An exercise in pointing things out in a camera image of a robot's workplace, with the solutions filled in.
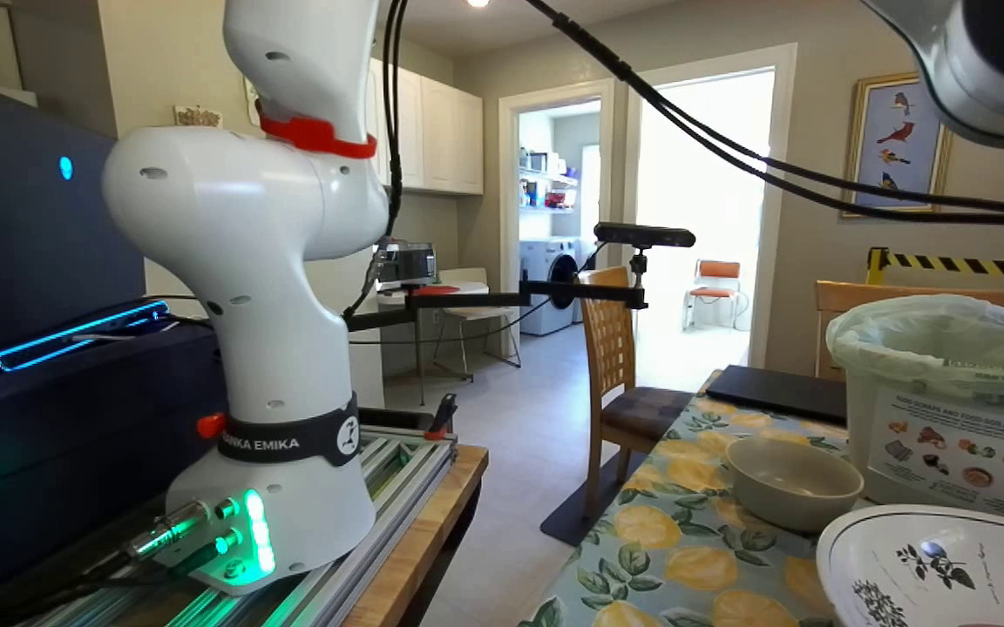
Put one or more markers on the black tablet on table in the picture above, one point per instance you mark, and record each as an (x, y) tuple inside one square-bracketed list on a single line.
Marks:
[(783, 393)]

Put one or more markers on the white bin with green bag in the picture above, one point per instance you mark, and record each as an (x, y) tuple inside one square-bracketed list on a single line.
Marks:
[(924, 400)]

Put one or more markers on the black yellow hazard tape bar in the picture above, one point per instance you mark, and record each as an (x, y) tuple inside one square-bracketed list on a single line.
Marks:
[(883, 259)]

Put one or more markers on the beige ceramic bowl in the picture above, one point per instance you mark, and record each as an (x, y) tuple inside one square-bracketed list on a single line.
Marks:
[(791, 487)]

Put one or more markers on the framed bird poster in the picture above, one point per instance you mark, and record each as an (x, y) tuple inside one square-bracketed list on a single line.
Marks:
[(895, 143)]

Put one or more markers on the white wall cabinets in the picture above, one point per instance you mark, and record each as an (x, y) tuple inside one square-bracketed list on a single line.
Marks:
[(436, 134)]

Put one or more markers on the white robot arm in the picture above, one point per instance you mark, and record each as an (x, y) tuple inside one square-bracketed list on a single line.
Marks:
[(240, 222)]

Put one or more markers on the white floral plate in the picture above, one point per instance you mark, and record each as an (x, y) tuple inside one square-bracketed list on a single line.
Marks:
[(913, 565)]

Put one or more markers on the black computer case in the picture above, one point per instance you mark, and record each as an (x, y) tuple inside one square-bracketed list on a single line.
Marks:
[(97, 384)]

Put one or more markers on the lemon print tablecloth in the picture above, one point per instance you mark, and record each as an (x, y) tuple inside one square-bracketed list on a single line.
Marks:
[(675, 550)]

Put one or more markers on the wooden chair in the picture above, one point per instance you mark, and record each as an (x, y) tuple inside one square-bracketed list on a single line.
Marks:
[(618, 405)]

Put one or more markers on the black cables overhead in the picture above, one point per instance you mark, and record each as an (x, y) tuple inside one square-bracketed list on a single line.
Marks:
[(768, 168)]

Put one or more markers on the aluminium mounting rail base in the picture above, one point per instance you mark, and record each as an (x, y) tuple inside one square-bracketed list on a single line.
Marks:
[(240, 529)]

